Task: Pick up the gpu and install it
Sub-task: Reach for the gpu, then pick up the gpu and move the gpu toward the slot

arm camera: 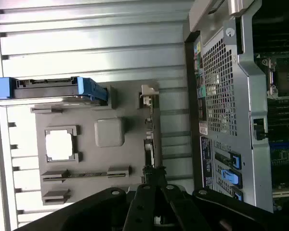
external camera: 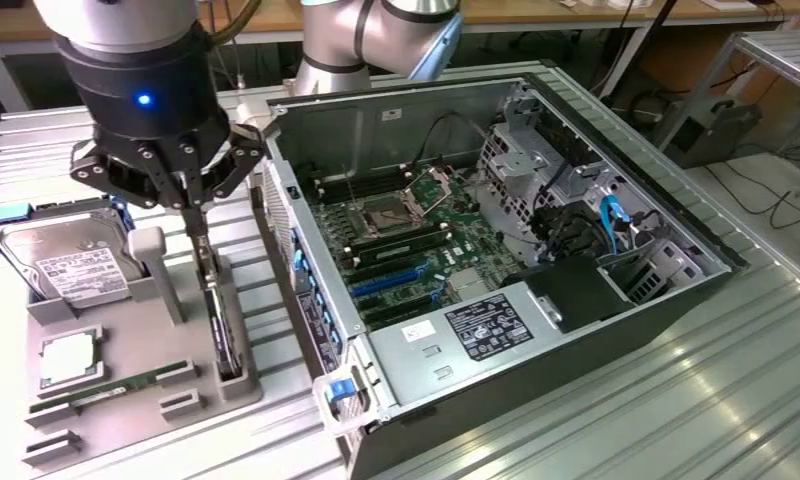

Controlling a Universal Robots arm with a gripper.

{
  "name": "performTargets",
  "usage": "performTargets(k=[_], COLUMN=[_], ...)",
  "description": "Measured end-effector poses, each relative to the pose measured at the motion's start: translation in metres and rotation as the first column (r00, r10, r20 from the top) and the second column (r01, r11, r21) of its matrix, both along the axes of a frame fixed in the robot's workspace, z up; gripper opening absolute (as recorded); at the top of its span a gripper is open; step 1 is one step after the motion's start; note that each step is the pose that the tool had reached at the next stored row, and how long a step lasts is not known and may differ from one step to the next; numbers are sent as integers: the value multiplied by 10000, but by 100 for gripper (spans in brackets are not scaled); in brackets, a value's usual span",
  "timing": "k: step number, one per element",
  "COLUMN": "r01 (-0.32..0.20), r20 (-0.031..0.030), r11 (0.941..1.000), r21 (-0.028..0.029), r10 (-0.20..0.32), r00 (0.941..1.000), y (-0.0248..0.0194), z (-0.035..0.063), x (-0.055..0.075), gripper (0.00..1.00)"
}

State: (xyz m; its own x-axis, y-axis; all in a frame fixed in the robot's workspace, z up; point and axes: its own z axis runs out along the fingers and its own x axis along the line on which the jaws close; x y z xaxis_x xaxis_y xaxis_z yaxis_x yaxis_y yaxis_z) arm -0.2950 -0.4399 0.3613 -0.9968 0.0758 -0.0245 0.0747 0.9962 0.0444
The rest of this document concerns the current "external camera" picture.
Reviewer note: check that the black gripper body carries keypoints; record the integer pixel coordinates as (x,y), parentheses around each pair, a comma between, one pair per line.
(147,85)

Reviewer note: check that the black low-profile graphics card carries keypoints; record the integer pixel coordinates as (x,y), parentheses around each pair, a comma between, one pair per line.
(225,330)

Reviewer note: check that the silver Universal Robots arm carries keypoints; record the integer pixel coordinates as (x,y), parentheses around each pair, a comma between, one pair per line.
(333,40)

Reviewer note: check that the black RAM slot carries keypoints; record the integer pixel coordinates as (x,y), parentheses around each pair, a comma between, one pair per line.
(367,184)

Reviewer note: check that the silver hard disk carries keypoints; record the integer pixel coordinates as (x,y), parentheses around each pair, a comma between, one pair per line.
(73,260)

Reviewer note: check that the blue disk caddy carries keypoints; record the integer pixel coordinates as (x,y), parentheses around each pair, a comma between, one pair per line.
(9,215)

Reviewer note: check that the CPU socket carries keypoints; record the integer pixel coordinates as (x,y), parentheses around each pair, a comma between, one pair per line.
(387,215)

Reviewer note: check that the metal socket cover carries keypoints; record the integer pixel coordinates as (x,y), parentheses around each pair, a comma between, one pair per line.
(443,171)

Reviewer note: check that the grey parts rack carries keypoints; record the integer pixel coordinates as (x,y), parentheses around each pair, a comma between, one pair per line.
(140,350)

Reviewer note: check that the silver CPU chip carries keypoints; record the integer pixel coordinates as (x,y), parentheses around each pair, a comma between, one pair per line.
(69,357)

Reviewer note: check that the green motherboard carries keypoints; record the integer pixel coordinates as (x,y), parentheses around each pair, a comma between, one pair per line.
(469,245)

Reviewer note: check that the black expansion slot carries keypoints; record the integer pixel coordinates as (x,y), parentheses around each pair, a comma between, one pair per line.
(400,310)

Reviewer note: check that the silver disk bay cage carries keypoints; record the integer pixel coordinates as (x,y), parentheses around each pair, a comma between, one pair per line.
(513,165)

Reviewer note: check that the silver chipset heat sink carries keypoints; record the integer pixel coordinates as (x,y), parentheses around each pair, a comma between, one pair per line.
(469,285)

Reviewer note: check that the green RAM stick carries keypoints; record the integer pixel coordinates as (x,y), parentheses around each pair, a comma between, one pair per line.
(106,390)

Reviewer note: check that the blue case latch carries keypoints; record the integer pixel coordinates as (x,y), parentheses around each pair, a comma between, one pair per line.
(340,391)

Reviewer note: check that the grey power supply unit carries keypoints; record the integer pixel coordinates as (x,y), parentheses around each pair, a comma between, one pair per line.
(433,360)

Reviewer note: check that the black plastic shroud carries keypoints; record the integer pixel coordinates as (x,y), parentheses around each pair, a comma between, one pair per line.
(574,295)

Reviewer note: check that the open black PC case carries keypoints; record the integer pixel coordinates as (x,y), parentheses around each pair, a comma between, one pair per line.
(574,380)

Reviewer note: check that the black box device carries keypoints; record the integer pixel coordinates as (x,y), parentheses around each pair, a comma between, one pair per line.
(714,135)

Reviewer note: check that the wooden desk with white frame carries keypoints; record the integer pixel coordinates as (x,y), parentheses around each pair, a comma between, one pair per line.
(574,15)

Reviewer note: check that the aluminium frame table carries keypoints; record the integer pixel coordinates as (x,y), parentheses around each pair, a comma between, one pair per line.
(787,55)

